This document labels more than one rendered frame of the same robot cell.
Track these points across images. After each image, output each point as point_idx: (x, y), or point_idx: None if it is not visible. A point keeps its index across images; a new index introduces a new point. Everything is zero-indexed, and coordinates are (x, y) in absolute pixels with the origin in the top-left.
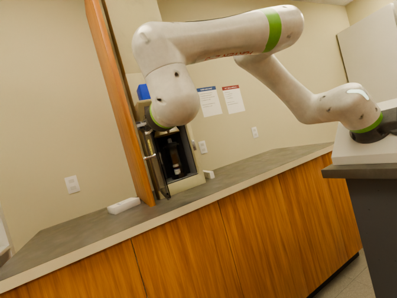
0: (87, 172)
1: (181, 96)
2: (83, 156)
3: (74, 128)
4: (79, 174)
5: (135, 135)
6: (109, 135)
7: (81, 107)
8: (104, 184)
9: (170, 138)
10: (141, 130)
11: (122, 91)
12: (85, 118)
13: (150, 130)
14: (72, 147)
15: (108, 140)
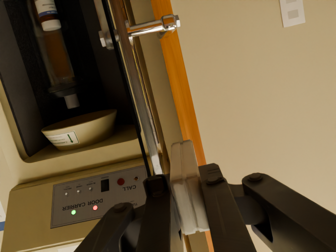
0: (260, 32)
1: None
2: (265, 68)
3: (276, 128)
4: (276, 29)
5: (180, 120)
6: (211, 114)
7: (260, 170)
8: (228, 0)
9: (69, 107)
10: (325, 215)
11: (212, 246)
12: (255, 148)
13: (188, 186)
14: (284, 87)
15: (214, 102)
